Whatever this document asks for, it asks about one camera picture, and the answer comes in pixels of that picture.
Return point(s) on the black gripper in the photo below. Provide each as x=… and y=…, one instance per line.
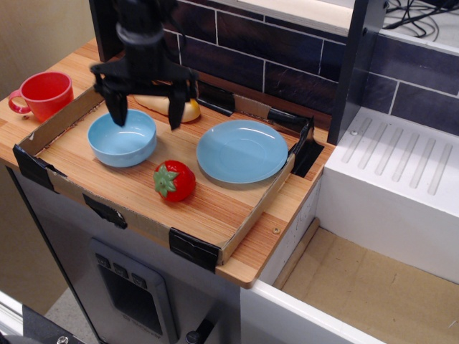
x=145, y=69

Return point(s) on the light blue bowl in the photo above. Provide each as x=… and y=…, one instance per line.
x=123, y=146

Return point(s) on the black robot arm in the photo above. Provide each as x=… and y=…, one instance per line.
x=133, y=13

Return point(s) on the light blue plate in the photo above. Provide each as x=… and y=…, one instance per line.
x=241, y=151

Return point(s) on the toy bread loaf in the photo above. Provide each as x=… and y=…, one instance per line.
x=160, y=104

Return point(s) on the red toy strawberry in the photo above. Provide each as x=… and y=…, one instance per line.
x=173, y=181

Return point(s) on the red plastic cup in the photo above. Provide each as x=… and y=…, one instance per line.
x=43, y=94

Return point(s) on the grey toy oven front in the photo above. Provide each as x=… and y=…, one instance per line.
x=131, y=289

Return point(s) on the black device bottom left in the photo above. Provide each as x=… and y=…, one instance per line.
x=32, y=328

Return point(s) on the white toy sink unit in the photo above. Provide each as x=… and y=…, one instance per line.
x=373, y=255

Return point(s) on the dark vertical post left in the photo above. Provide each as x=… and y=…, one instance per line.
x=105, y=18

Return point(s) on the dark vertical post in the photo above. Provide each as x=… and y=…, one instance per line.
x=105, y=18
x=366, y=22

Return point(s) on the cardboard tray frame with tape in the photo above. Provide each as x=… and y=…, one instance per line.
x=232, y=228

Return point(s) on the dark vertical post right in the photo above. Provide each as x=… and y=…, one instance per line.
x=366, y=22

